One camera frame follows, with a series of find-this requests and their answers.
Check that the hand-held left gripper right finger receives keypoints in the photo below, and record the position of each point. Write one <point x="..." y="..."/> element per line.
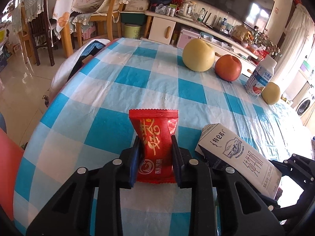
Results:
<point x="177" y="159"/>

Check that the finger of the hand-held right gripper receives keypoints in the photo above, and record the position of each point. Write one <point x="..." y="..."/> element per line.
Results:
<point x="290" y="212"/>
<point x="300" y="167"/>

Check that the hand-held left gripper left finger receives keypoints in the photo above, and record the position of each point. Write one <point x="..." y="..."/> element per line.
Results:
<point x="136" y="157"/>

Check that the red snack packet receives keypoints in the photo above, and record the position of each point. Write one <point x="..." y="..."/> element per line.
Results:
<point x="155" y="140"/>

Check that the white milk carton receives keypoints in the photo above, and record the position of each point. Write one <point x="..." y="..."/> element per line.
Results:
<point x="236" y="152"/>

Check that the pink plastic bucket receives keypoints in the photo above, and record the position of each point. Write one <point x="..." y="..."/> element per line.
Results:
<point x="9" y="172"/>

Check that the light green trash bin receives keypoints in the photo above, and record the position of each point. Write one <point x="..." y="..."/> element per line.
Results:
<point x="133" y="32"/>

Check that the white washing machine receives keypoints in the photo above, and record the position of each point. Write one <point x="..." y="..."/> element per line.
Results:
<point x="304" y="104"/>

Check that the small yellow pear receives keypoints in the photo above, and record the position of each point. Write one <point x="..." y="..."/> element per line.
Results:
<point x="270" y="93"/>

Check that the white yogurt bottle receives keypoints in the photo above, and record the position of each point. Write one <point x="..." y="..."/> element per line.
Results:
<point x="258" y="78"/>

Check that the red apple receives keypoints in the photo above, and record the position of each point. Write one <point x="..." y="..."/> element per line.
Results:
<point x="227" y="67"/>

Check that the large yellow pear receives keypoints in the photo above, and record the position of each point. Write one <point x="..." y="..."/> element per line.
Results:
<point x="198" y="55"/>

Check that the pink storage box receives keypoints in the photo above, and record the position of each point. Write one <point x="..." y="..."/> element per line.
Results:
<point x="188" y="38"/>

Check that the white lace curtain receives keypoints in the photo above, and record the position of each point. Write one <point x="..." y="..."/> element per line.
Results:
<point x="295" y="41"/>

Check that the dried flower bunch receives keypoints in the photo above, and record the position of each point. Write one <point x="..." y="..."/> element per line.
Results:
<point x="267" y="43"/>

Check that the white television cabinet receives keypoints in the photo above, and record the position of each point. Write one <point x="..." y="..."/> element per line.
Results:
<point x="160" y="29"/>

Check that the clear water bottle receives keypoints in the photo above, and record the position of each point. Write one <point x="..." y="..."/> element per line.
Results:
<point x="201" y="16"/>

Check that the glass electric kettle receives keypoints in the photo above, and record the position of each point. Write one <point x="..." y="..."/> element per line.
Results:
<point x="187" y="9"/>

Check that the light wooden chair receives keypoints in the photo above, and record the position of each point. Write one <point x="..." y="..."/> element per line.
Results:
<point x="113" y="5"/>

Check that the dark wooden chair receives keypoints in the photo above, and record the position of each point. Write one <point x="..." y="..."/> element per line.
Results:
<point x="37" y="34"/>

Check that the orange printed table cover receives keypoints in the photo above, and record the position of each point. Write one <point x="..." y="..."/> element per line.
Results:
<point x="62" y="9"/>

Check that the lace chair cover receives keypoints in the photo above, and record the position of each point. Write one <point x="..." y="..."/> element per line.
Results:
<point x="34" y="0"/>

